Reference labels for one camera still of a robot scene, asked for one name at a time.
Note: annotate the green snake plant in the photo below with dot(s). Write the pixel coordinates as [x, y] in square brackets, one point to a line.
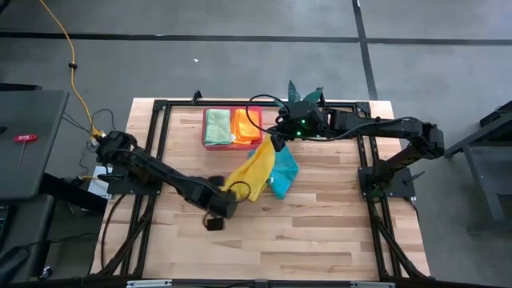
[294, 91]

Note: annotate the orange microfiber towel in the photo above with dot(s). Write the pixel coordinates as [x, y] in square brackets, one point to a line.
[246, 126]

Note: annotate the green microfiber towel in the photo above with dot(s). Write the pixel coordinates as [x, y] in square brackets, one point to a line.
[218, 127]

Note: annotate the grey side table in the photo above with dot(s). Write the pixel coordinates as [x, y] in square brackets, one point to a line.
[36, 120]

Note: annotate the pink plastic bin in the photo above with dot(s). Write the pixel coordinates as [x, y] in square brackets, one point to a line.
[240, 147]

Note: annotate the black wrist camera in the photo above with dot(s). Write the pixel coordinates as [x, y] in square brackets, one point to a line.
[214, 224]
[278, 144]

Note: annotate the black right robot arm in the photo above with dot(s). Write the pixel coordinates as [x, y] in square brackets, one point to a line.
[384, 126]

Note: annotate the yellow microfiber towel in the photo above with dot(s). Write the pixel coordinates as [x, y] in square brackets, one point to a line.
[254, 172]

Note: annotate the white power box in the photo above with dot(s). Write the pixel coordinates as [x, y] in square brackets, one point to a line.
[98, 189]

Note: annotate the black aluminium table frame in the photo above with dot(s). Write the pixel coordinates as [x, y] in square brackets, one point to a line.
[184, 103]

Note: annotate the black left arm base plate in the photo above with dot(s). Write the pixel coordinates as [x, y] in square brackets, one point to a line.
[120, 189]

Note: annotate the grey metal cart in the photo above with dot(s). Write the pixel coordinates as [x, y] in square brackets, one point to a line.
[480, 176]

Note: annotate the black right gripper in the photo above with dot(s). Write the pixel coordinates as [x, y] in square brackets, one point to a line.
[304, 120]

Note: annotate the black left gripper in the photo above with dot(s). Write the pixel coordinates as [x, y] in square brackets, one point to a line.
[220, 202]

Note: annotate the silver metal bracket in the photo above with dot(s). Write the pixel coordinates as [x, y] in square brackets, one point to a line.
[372, 285]
[149, 284]

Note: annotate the teal microfiber towel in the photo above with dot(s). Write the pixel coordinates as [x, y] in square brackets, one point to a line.
[284, 172]

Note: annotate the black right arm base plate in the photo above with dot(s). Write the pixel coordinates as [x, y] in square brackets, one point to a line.
[402, 188]

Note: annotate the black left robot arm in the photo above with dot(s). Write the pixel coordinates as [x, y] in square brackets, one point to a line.
[152, 168]

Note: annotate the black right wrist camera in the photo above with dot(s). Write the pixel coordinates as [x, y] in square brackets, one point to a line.
[278, 144]

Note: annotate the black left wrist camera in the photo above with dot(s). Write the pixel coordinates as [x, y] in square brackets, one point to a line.
[214, 224]

